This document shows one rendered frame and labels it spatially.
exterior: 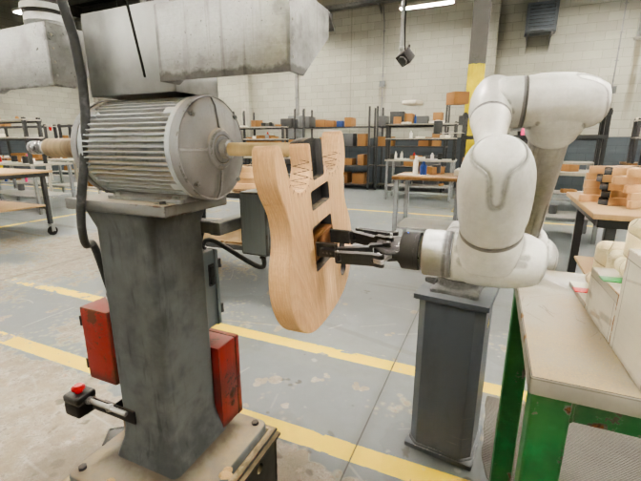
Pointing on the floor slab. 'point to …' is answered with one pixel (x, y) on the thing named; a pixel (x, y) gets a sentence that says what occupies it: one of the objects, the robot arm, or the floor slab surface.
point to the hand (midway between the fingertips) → (325, 241)
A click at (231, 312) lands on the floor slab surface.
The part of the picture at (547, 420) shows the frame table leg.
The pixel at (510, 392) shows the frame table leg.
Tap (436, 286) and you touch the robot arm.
